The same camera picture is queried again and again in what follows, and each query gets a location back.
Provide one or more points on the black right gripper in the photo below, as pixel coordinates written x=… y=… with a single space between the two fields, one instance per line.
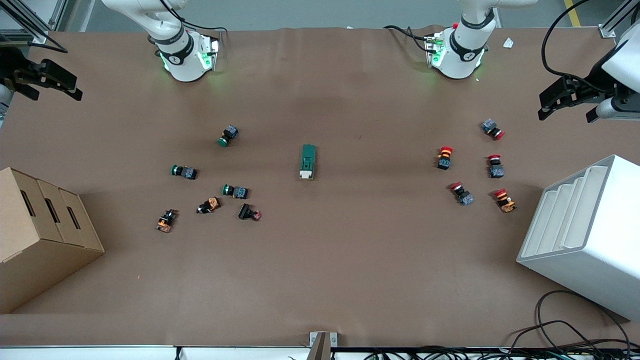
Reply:
x=11 y=68

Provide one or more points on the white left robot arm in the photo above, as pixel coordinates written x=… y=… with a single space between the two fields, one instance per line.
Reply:
x=460 y=55

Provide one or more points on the grey metal table bracket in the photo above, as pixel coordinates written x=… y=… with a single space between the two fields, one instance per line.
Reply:
x=322 y=345

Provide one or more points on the green push button switch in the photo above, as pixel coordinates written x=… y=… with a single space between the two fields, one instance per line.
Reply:
x=228 y=135
x=235 y=191
x=183 y=171

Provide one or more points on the white foam slotted tray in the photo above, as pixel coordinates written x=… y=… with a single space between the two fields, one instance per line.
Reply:
x=590 y=250

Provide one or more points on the black switch with red block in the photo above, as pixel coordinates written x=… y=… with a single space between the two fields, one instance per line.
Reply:
x=249 y=212

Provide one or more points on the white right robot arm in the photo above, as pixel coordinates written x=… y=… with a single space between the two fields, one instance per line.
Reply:
x=182 y=55

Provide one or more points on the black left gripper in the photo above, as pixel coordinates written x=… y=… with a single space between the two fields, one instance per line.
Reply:
x=594 y=80

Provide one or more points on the green load switch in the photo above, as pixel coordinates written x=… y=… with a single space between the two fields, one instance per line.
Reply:
x=307 y=160

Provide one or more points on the grey aluminium frame profile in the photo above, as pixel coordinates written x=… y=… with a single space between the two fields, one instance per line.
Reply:
x=37 y=34
x=607 y=31

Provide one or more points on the black orange button switch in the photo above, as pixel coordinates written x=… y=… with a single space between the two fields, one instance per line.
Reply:
x=165 y=221
x=208 y=205

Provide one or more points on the red emergency button blue block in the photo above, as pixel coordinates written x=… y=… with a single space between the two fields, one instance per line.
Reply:
x=495 y=166
x=492 y=129
x=462 y=193

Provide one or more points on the small white paper scrap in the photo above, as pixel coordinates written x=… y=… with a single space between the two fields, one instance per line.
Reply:
x=508 y=43

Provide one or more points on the red emergency button orange block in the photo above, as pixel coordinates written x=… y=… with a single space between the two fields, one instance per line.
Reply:
x=444 y=158
x=505 y=200

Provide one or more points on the brown cardboard box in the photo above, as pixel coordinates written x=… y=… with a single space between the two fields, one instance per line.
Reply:
x=35 y=250

